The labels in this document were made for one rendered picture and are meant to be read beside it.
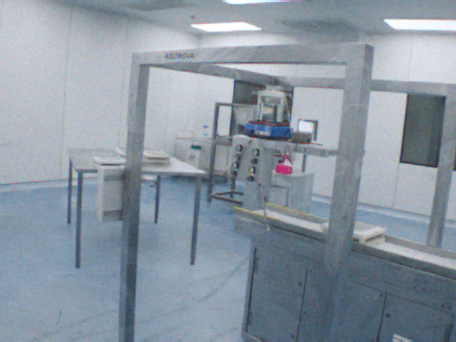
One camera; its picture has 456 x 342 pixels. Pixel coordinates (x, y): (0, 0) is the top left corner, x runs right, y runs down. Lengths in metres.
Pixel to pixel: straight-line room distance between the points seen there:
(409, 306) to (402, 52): 5.80
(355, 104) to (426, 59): 6.13
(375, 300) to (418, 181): 5.28
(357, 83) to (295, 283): 1.37
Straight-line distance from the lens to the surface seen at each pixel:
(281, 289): 2.52
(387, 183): 7.53
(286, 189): 5.02
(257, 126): 2.48
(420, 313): 2.16
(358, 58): 1.36
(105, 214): 2.16
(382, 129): 7.53
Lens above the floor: 1.41
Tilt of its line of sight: 7 degrees down
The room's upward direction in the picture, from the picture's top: 5 degrees clockwise
